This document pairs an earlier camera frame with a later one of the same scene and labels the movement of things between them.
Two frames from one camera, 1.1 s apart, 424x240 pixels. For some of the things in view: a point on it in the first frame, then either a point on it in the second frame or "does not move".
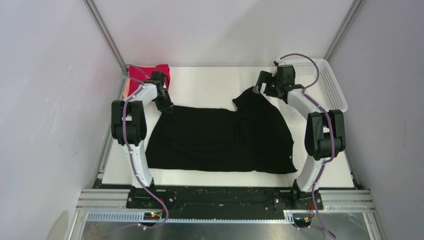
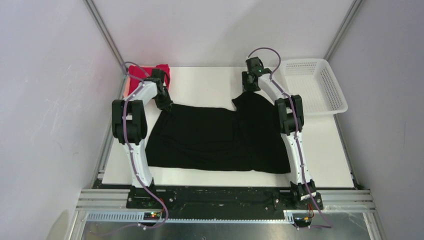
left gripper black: [167, 107] does not move
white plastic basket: [316, 78] does not move
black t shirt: [252, 140] does not move
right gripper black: [264, 77] -> [246, 86]
